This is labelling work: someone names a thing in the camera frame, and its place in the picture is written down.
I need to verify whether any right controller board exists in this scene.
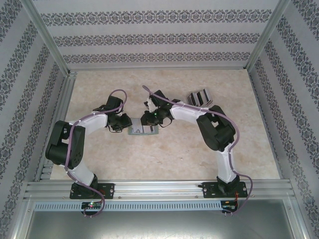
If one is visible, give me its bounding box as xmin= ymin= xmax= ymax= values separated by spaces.
xmin=222 ymin=200 xmax=239 ymax=212

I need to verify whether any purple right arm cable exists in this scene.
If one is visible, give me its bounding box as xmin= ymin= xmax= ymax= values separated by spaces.
xmin=142 ymin=85 xmax=255 ymax=217

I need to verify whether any controller board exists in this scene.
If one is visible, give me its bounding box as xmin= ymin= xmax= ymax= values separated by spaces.
xmin=81 ymin=201 xmax=103 ymax=210
xmin=222 ymin=200 xmax=239 ymax=212

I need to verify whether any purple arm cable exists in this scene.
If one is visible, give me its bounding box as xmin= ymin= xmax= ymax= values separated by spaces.
xmin=142 ymin=85 xmax=255 ymax=217
xmin=64 ymin=89 xmax=129 ymax=219

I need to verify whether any left controller board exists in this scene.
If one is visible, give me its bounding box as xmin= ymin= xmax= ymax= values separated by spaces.
xmin=81 ymin=201 xmax=103 ymax=210

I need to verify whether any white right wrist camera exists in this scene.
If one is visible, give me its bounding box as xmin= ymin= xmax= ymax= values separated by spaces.
xmin=144 ymin=98 xmax=157 ymax=113

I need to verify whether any black right camera cable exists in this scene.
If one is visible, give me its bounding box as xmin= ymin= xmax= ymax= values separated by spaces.
xmin=159 ymin=116 xmax=174 ymax=129

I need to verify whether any green card holder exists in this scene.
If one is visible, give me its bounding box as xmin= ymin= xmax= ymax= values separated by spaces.
xmin=128 ymin=118 xmax=160 ymax=136

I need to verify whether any aluminium back rail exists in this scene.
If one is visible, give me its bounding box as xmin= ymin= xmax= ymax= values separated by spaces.
xmin=68 ymin=68 xmax=250 ymax=73

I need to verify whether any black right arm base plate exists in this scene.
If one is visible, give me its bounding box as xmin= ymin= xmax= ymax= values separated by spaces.
xmin=203 ymin=181 xmax=249 ymax=199

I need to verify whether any slotted grey cable duct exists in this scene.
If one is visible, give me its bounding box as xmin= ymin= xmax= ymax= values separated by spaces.
xmin=33 ymin=201 xmax=223 ymax=212

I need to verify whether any aluminium frame post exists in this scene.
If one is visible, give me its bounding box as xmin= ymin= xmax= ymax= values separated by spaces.
xmin=23 ymin=0 xmax=72 ymax=78
xmin=290 ymin=196 xmax=316 ymax=239
xmin=6 ymin=196 xmax=34 ymax=239
xmin=245 ymin=0 xmax=292 ymax=71

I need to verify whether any aluminium mounting rail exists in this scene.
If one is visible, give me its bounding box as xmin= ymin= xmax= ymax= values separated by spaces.
xmin=23 ymin=179 xmax=297 ymax=200

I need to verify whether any aluminium side rail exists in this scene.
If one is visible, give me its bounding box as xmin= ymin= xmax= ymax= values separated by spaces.
xmin=34 ymin=72 xmax=78 ymax=182

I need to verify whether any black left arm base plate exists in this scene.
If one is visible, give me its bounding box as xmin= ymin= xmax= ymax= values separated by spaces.
xmin=70 ymin=183 xmax=116 ymax=200

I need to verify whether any grey metal sheet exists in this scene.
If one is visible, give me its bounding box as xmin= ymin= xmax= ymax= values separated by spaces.
xmin=23 ymin=199 xmax=309 ymax=239

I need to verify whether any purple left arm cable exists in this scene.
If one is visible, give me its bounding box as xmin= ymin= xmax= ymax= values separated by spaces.
xmin=64 ymin=89 xmax=129 ymax=219

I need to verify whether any clear acrylic card box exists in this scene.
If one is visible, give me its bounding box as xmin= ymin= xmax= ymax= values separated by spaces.
xmin=186 ymin=88 xmax=214 ymax=108

